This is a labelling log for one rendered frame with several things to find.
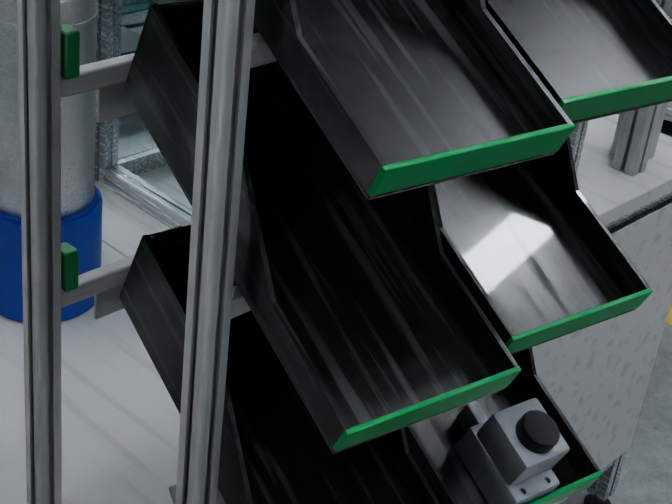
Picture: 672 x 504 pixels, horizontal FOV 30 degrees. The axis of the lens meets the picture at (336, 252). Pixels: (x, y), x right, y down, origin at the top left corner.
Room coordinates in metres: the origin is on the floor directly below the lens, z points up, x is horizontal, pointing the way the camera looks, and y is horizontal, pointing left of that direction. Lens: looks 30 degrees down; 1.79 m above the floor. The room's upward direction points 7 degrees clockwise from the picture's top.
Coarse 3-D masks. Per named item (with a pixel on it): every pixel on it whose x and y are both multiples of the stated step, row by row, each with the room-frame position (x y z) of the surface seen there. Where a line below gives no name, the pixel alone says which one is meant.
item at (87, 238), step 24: (96, 192) 1.44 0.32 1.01; (0, 216) 1.35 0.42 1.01; (72, 216) 1.37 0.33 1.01; (96, 216) 1.40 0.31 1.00; (0, 240) 1.35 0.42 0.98; (72, 240) 1.36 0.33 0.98; (96, 240) 1.40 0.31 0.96; (0, 264) 1.35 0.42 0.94; (96, 264) 1.40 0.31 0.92; (0, 288) 1.35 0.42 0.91; (0, 312) 1.35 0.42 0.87; (72, 312) 1.36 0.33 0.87
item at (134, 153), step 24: (120, 0) 1.74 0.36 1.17; (144, 0) 1.71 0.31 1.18; (168, 0) 1.67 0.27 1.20; (120, 24) 1.74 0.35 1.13; (120, 48) 1.74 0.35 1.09; (120, 120) 1.74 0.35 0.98; (120, 144) 1.74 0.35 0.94; (144, 144) 1.70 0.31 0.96; (120, 168) 1.74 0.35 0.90; (144, 168) 1.70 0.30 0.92; (168, 168) 1.66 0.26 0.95; (168, 192) 1.66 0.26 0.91
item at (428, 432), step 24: (528, 360) 0.80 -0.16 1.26; (528, 384) 0.80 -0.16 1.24; (456, 408) 0.77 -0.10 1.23; (504, 408) 0.78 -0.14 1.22; (552, 408) 0.78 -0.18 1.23; (408, 432) 0.72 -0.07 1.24; (432, 432) 0.74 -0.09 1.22; (456, 432) 0.75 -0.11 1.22; (432, 456) 0.72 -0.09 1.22; (456, 456) 0.73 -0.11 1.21; (576, 456) 0.75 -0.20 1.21; (432, 480) 0.69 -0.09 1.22; (456, 480) 0.71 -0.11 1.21; (576, 480) 0.75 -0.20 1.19
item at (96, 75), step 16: (256, 48) 0.63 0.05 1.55; (96, 64) 0.76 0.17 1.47; (112, 64) 0.77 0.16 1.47; (128, 64) 0.77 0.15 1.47; (256, 64) 0.63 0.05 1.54; (64, 80) 0.74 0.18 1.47; (80, 80) 0.75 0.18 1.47; (96, 80) 0.75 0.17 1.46; (112, 80) 0.76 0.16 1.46; (64, 96) 0.74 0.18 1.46; (96, 272) 0.76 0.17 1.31; (112, 272) 0.77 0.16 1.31; (80, 288) 0.75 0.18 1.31; (96, 288) 0.76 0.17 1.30; (64, 304) 0.74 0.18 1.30; (240, 304) 0.63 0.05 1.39
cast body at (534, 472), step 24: (480, 408) 0.75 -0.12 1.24; (528, 408) 0.73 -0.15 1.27; (480, 432) 0.72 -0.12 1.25; (504, 432) 0.70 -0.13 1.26; (528, 432) 0.70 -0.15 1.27; (552, 432) 0.70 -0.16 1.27; (480, 456) 0.71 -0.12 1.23; (504, 456) 0.70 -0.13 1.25; (528, 456) 0.69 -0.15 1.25; (552, 456) 0.70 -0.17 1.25; (480, 480) 0.71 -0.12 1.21; (504, 480) 0.69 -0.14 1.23; (528, 480) 0.70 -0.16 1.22; (552, 480) 0.71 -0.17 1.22
